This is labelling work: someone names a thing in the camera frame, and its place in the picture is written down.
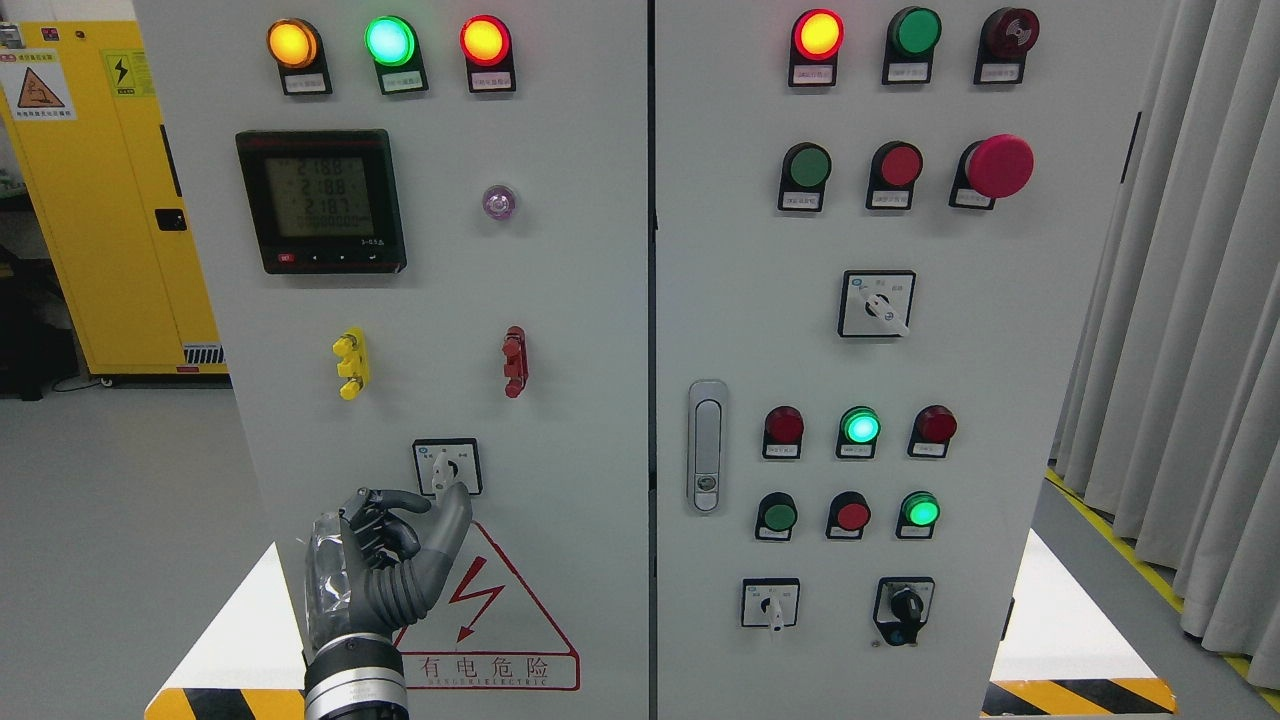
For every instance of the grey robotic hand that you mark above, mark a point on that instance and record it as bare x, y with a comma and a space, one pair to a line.
379, 562

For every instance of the white rotary light switch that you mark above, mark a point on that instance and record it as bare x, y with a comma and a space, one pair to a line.
439, 463

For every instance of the black silver robot forearm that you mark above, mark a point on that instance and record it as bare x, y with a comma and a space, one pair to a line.
356, 676

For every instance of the green lit indicator light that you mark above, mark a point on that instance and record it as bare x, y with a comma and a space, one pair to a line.
396, 56

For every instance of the red electric danger warning sticker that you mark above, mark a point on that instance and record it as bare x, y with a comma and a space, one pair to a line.
488, 631

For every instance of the yellow terminal connector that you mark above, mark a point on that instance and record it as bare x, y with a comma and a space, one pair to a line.
353, 362

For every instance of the red terminal connector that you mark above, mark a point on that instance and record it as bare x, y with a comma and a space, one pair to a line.
516, 361

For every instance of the black digital power meter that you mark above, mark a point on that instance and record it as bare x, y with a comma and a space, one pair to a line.
323, 201

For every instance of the small clear lamp bulb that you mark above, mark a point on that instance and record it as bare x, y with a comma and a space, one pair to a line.
500, 202

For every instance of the dark red indicator left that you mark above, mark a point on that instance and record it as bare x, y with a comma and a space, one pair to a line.
782, 434

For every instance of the dark red indicator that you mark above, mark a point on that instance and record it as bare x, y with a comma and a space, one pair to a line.
931, 432
782, 434

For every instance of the grey electrical control cabinet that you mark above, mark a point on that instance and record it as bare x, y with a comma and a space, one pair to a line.
644, 141

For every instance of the red push button lower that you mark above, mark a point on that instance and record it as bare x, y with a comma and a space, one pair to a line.
848, 516

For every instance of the red push button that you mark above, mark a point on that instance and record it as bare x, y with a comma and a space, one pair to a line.
894, 169
848, 516

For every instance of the green lit indicator middle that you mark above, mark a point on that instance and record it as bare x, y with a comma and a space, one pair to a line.
857, 434

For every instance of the orange indicator light top left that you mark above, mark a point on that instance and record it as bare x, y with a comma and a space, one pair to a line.
298, 51

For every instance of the red lit indicator light left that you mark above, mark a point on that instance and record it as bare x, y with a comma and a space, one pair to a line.
487, 48

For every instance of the red lit indicator light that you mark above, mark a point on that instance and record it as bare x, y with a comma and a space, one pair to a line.
815, 41
487, 48

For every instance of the yellow safety storage cabinet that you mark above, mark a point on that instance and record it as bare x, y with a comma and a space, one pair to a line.
81, 103

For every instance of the green lit push button lower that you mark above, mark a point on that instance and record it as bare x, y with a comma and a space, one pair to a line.
918, 516

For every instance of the dark red indicator right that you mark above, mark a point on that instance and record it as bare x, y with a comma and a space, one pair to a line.
931, 432

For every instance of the green push button upper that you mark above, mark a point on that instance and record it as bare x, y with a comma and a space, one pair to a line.
805, 170

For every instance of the red push button upper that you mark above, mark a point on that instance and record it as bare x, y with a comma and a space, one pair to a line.
894, 169

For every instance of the red lit indicator light right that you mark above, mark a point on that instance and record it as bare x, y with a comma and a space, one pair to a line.
815, 41

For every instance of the red emergency stop mushroom button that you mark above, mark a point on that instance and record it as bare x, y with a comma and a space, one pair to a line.
991, 169

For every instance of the green unlit indicator top right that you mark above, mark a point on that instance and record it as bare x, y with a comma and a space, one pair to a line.
911, 37

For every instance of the grey curtain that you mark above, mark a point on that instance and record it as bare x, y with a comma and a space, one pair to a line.
1170, 424

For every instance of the dark red buzzer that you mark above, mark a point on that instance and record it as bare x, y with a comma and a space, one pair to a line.
1004, 43

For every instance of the grey cabinet door handle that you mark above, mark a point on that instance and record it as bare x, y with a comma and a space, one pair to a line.
706, 403

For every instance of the white selector switch lower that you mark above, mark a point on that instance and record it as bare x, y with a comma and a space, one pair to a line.
770, 603

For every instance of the white selector switch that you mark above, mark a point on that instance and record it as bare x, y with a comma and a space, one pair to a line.
875, 304
770, 603

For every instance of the black knob selector switch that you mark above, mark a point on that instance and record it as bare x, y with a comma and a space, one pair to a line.
902, 608

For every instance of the white selector switch upper right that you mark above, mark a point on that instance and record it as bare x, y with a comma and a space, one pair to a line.
875, 304

